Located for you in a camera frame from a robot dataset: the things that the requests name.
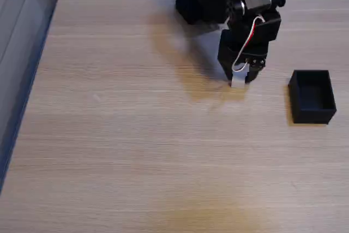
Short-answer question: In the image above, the white and red servo cable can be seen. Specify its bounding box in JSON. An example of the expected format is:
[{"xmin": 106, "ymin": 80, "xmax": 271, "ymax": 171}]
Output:
[{"xmin": 232, "ymin": 15, "xmax": 267, "ymax": 74}]

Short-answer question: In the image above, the black open box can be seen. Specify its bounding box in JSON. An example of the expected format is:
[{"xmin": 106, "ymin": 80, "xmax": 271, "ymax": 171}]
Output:
[{"xmin": 287, "ymin": 69, "xmax": 338, "ymax": 125}]

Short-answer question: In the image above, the white block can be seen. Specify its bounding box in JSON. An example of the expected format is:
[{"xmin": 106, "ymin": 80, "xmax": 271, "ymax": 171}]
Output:
[{"xmin": 231, "ymin": 69, "xmax": 248, "ymax": 89}]

